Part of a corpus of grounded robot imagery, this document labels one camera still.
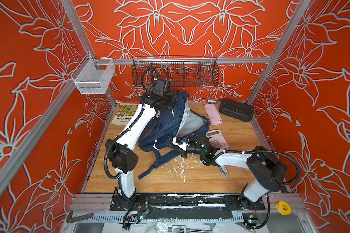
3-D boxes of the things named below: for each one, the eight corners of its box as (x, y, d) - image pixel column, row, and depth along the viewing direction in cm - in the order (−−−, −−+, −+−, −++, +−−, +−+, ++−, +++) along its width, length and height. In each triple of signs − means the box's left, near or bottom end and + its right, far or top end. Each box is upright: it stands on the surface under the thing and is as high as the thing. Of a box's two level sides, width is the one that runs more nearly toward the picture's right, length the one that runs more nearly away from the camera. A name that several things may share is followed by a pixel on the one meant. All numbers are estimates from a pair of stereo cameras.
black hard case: (217, 113, 113) (219, 108, 108) (220, 101, 122) (222, 95, 117) (249, 122, 107) (253, 117, 102) (250, 108, 116) (253, 103, 112)
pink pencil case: (211, 125, 106) (212, 123, 104) (204, 106, 119) (205, 104, 117) (222, 124, 107) (223, 122, 105) (214, 105, 120) (214, 103, 117)
